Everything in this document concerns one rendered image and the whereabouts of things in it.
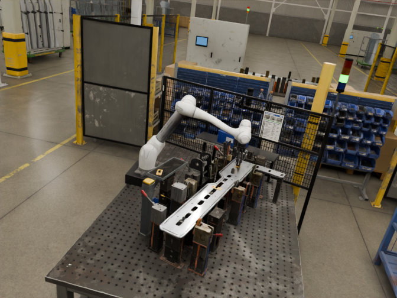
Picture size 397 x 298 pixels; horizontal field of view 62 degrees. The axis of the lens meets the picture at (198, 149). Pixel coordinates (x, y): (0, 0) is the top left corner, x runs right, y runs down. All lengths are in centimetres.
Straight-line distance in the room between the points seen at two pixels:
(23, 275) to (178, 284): 162
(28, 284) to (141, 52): 320
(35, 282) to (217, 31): 774
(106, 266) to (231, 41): 787
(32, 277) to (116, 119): 278
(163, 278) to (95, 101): 366
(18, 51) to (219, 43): 527
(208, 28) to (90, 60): 488
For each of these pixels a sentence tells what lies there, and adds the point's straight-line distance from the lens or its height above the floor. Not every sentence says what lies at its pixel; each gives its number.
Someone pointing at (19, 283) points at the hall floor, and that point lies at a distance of 338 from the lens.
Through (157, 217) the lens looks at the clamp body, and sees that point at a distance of 229.
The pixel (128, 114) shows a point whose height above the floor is 66.
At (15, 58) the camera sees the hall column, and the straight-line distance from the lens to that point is 998.
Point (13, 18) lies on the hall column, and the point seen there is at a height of 148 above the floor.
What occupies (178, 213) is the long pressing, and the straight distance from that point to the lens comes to 234.
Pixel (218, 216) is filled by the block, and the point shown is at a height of 103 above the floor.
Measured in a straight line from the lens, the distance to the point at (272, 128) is 345.
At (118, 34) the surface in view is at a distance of 504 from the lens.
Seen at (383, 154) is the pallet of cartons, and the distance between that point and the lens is 625.
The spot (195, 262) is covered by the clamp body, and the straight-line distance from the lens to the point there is 230.
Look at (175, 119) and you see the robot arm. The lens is 311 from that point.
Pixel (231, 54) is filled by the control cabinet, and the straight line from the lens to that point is 948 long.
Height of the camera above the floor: 234
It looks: 24 degrees down
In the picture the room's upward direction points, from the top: 8 degrees clockwise
